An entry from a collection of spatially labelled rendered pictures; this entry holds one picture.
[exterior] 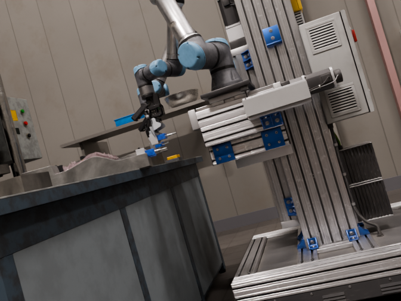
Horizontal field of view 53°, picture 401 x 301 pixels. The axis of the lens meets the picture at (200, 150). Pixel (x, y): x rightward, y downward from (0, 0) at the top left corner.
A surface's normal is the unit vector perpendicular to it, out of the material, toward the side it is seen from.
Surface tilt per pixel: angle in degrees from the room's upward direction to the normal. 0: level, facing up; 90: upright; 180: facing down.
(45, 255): 90
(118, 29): 90
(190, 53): 97
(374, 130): 90
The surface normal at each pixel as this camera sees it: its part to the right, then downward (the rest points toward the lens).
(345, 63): -0.24, 0.04
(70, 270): 0.93, -0.28
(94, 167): 0.07, -0.05
